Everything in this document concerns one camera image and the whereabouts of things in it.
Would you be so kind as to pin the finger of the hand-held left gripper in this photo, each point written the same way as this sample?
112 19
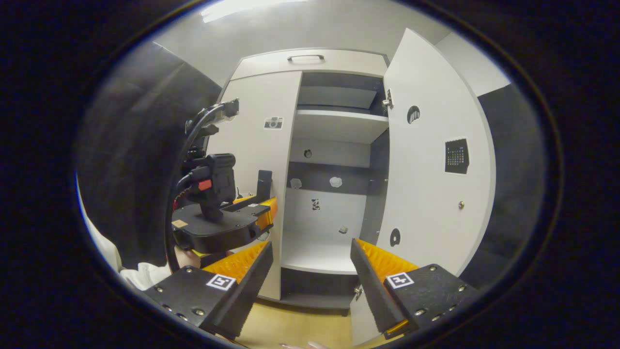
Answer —
271 211
244 198

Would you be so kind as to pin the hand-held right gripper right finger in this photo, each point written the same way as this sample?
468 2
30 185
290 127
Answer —
375 291

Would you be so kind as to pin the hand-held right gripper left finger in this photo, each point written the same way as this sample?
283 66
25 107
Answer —
247 295

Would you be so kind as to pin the white cabinet door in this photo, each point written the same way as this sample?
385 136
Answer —
426 169
261 155

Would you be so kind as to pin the white double-door shoe cabinet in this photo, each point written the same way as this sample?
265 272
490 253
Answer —
334 155

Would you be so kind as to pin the metal door hinge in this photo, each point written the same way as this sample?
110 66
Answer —
387 99
358 292

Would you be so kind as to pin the white cabinet shelf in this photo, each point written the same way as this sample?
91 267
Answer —
315 252
339 126

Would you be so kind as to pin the ceiling light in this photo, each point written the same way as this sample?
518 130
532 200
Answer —
242 8

